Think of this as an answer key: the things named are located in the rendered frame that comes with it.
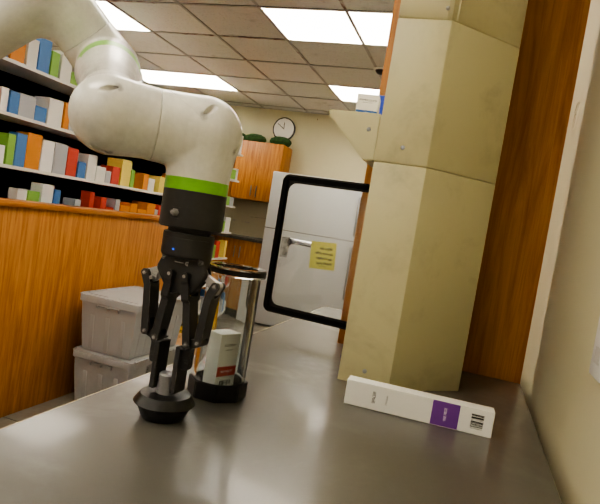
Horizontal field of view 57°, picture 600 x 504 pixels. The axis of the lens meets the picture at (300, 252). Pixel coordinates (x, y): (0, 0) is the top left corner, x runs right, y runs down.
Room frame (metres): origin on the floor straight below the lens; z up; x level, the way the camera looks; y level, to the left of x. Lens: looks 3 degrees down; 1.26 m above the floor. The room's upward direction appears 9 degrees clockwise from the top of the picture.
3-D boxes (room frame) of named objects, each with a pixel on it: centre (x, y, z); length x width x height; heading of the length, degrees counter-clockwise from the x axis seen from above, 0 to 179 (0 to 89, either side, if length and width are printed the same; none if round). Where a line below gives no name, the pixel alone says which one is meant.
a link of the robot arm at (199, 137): (0.81, 0.17, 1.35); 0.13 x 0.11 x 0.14; 113
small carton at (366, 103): (1.30, -0.10, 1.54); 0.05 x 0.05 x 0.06; 80
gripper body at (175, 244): (0.81, 0.16, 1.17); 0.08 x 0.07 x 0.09; 71
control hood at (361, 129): (1.34, -0.11, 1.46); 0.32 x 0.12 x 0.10; 163
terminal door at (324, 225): (1.54, -0.06, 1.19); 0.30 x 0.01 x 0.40; 66
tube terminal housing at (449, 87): (1.29, -0.29, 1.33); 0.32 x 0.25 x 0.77; 163
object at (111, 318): (3.40, 0.94, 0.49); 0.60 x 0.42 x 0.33; 163
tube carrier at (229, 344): (0.95, 0.10, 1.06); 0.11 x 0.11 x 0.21
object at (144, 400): (0.81, 0.16, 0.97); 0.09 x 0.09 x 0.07
